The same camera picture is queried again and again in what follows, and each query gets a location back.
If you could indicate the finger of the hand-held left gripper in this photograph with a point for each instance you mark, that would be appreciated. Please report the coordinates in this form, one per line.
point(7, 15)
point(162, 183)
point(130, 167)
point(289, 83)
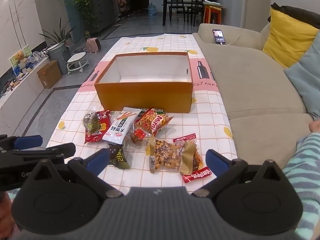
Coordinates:
point(55, 151)
point(27, 141)

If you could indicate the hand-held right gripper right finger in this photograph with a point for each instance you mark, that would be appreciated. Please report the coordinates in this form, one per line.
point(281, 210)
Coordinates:
point(215, 161)

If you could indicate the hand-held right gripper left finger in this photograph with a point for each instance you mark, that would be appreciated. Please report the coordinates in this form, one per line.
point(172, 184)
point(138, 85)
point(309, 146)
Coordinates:
point(97, 160)

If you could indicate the dark green snack packet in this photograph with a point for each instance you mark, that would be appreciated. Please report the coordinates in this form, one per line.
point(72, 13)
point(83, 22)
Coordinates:
point(120, 158)

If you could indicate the red-ended spicy strip packet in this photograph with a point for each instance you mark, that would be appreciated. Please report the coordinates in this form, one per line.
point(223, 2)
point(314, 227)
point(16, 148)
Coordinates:
point(196, 176)

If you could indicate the red snack packet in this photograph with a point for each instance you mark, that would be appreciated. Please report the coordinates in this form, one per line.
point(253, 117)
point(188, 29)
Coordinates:
point(103, 125)

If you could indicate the white snack packet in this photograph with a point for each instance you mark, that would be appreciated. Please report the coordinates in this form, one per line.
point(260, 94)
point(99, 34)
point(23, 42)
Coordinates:
point(116, 130)

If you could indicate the green snack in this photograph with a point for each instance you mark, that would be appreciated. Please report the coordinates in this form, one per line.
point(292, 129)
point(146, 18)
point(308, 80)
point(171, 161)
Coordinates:
point(92, 123)

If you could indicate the small red-brown snack packet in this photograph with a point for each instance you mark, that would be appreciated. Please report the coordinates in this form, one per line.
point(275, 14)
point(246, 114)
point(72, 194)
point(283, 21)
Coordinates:
point(138, 136)

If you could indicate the clear peanut snack packet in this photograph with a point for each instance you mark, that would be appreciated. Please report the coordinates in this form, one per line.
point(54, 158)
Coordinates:
point(165, 155)

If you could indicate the orange noodle snack packet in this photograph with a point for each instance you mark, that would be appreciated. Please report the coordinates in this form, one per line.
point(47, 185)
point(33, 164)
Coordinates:
point(153, 122)

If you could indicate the orange cardboard box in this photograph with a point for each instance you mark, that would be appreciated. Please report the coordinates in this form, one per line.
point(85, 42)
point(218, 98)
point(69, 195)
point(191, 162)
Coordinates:
point(142, 97)

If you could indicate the pink cloth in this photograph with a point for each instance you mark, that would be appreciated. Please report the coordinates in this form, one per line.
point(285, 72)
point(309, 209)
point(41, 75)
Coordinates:
point(6, 212)

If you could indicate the checked lemon print tablecloth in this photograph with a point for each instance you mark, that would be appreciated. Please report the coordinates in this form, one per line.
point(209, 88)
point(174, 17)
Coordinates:
point(207, 110)

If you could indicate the white low cabinet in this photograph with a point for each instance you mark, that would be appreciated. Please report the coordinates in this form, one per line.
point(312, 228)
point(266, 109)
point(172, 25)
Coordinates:
point(22, 88)

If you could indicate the brown cardboard carton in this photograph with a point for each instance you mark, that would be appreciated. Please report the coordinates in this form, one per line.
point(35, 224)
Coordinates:
point(50, 75)

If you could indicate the plush toy picture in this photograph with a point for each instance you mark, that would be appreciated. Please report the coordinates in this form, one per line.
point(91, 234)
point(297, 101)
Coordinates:
point(20, 56)

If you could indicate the beige sofa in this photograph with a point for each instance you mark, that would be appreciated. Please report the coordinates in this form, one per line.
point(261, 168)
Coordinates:
point(250, 80)

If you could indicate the grey bin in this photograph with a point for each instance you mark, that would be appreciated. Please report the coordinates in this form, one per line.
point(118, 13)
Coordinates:
point(58, 57)

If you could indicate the person's striped clothing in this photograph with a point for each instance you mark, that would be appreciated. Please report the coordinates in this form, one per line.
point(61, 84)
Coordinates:
point(305, 170)

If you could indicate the white rolling stool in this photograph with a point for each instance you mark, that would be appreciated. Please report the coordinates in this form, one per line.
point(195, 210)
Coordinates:
point(77, 57)

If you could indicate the long-leaf potted plant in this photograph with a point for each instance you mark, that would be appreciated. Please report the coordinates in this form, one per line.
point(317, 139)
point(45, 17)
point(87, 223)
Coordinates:
point(58, 33)

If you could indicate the light blue cushion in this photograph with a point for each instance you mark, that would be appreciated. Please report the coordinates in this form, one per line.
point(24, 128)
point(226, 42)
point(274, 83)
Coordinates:
point(307, 80)

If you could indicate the smartphone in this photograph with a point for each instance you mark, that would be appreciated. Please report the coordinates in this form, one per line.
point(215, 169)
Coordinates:
point(218, 36)

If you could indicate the yellow cushion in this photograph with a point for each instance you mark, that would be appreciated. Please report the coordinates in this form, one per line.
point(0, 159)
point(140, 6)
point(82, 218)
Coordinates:
point(287, 37)

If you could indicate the dark grey cabinet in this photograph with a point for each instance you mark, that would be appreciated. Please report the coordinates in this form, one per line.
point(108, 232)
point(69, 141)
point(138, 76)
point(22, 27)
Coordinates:
point(102, 12)

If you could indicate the leafy green plant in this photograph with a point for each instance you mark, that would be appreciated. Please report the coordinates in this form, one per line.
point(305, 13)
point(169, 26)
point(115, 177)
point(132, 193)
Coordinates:
point(81, 0)

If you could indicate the orange stool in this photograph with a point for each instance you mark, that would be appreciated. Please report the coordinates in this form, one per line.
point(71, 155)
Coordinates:
point(212, 9)

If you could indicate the dark dining chair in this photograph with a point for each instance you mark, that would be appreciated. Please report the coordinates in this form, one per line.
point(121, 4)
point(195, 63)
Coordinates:
point(197, 5)
point(175, 6)

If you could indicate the stack of papers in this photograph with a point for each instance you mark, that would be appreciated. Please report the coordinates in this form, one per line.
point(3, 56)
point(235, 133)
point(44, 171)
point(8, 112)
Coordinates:
point(212, 3)

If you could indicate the blue water jug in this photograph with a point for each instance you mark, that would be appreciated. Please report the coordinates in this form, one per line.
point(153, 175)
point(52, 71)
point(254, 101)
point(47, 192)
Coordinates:
point(152, 10)

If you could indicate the dark blanket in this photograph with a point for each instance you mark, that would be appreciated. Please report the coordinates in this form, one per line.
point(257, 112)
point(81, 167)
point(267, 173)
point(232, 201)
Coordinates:
point(295, 12)

